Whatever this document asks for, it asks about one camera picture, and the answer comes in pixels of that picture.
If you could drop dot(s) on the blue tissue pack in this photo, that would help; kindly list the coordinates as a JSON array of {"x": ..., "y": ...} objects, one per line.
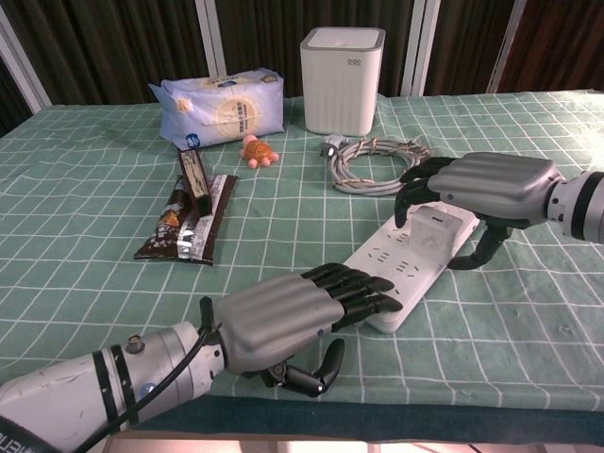
[{"x": 226, "y": 108}]

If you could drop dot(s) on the orange turtle toy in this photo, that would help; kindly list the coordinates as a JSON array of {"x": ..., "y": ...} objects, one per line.
[{"x": 257, "y": 151}]

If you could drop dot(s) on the green checked tablecloth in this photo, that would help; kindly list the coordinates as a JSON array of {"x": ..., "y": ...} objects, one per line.
[{"x": 94, "y": 212}]

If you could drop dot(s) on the white power strip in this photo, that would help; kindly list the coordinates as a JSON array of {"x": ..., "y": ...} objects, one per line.
[{"x": 415, "y": 273}]

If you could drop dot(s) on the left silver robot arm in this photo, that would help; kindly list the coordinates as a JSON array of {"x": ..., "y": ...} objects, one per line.
[{"x": 56, "y": 396}]

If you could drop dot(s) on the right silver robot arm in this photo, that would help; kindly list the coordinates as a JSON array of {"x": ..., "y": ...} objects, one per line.
[{"x": 580, "y": 207}]

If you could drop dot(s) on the dark brown curtain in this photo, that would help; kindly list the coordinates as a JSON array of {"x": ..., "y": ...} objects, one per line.
[{"x": 118, "y": 42}]

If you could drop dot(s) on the slim brown snack box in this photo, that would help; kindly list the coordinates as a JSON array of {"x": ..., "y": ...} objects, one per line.
[{"x": 196, "y": 179}]

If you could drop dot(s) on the white frame post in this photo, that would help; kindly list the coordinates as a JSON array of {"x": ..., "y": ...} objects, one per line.
[
  {"x": 420, "y": 47},
  {"x": 502, "y": 47},
  {"x": 23, "y": 66},
  {"x": 210, "y": 33}
]

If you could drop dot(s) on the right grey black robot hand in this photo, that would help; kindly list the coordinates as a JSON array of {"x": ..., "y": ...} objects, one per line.
[{"x": 495, "y": 184}]

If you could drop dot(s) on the brown silver snack packet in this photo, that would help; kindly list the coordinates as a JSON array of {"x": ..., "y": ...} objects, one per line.
[{"x": 207, "y": 226}]

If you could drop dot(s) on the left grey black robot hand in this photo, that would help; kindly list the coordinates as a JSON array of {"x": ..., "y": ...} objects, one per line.
[{"x": 278, "y": 321}]

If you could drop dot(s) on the white cube charger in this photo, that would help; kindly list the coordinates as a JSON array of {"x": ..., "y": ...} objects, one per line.
[{"x": 431, "y": 233}]

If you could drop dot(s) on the white ribbed trash bin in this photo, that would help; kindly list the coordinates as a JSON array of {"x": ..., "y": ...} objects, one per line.
[{"x": 340, "y": 85}]

